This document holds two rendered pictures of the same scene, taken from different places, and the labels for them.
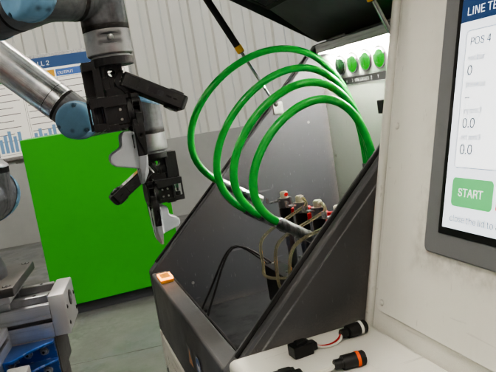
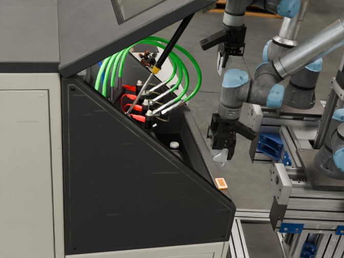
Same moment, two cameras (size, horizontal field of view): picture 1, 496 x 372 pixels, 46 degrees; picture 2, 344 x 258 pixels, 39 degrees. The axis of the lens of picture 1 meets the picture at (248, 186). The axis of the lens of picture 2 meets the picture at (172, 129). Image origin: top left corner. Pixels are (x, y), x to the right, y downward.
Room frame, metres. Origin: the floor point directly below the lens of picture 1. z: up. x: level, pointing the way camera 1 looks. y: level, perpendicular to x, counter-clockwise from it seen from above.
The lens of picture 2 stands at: (2.73, 0.08, 2.04)
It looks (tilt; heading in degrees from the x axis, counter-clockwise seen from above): 32 degrees down; 182
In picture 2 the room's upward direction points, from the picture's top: 7 degrees clockwise
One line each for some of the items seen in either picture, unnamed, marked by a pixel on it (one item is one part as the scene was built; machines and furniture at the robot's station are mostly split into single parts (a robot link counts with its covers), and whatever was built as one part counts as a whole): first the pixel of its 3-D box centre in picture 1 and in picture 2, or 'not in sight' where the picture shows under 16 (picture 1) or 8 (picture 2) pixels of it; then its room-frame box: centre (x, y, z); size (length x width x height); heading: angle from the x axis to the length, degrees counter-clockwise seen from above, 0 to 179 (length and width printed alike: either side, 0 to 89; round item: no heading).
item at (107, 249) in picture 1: (103, 210); not in sight; (4.59, 1.16, 0.65); 0.95 x 0.86 x 1.30; 107
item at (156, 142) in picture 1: (150, 144); (230, 109); (1.34, 0.21, 1.27); 0.08 x 0.08 x 0.05
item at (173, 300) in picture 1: (195, 344); (201, 166); (1.12, 0.16, 0.87); 0.62 x 0.04 x 0.16; 18
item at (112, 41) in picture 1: (108, 45); (233, 18); (0.98, 0.19, 1.46); 0.08 x 0.08 x 0.05
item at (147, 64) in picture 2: not in sight; (151, 59); (0.45, -0.16, 1.01); 0.23 x 0.11 x 0.06; 18
